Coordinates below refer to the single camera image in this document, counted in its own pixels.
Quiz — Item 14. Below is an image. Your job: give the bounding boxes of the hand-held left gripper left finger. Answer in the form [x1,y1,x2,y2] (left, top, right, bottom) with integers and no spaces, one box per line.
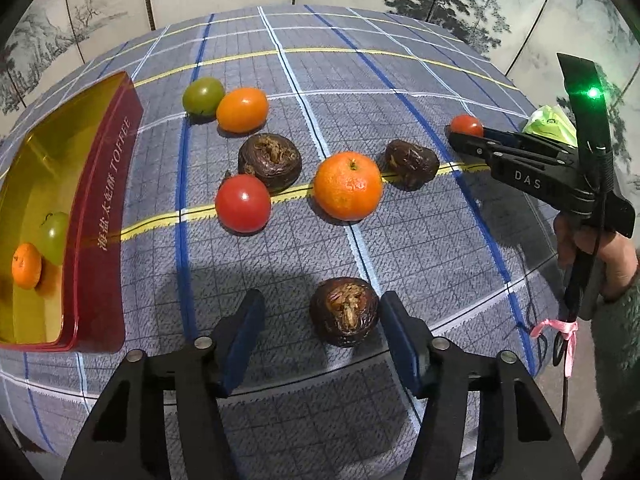
[60,288,266,480]

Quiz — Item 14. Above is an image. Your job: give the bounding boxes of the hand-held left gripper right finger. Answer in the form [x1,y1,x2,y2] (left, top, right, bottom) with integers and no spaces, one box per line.
[380,290,583,480]

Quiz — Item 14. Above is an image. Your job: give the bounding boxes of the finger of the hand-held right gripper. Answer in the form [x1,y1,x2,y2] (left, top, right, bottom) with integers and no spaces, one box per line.
[482,127,579,159]
[445,130,577,169]

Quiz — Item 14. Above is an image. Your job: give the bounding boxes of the small red cherry tomato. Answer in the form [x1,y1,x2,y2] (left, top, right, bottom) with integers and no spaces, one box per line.
[450,114,484,138]

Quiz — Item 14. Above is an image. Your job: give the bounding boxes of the brown water chestnut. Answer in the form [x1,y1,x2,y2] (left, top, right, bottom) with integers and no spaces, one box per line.
[384,139,441,192]
[309,277,380,348]
[238,133,303,193]

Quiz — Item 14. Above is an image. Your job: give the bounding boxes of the large mandarin orange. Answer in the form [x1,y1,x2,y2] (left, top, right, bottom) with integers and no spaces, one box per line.
[313,152,384,221]

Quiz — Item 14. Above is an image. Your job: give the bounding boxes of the red and gold tin box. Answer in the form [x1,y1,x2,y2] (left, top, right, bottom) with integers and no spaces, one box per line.
[0,71,144,352]

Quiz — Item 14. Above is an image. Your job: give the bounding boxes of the orange tomato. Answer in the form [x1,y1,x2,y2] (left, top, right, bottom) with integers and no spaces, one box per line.
[216,87,269,133]

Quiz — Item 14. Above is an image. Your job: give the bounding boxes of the person's right forearm green sleeve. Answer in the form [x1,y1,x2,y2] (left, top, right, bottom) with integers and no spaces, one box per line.
[592,270,640,466]

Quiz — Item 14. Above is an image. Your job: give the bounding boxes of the person's right hand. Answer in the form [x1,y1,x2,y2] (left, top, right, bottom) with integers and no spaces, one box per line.
[554,210,640,303]

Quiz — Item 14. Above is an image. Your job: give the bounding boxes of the green and white plastic bag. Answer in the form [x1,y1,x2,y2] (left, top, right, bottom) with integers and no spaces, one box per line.
[522,105,578,147]

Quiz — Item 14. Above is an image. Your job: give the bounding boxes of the pink ribbon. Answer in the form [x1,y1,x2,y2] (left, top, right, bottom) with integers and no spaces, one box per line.
[530,318,579,377]

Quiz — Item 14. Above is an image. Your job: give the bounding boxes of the black scissors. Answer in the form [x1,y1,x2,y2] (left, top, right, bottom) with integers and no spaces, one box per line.
[551,332,571,368]

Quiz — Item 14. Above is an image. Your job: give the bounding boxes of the light green tomato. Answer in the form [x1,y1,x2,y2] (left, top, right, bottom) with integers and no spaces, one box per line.
[39,211,71,266]

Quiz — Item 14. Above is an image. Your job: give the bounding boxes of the small mandarin orange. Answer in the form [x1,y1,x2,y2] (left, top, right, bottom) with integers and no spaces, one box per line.
[11,242,43,290]

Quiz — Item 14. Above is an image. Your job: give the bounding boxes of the dark green tomato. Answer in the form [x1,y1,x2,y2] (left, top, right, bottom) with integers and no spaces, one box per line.
[182,77,226,117]

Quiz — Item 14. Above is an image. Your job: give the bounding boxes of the black cable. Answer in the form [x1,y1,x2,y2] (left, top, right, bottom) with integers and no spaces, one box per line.
[559,367,571,431]

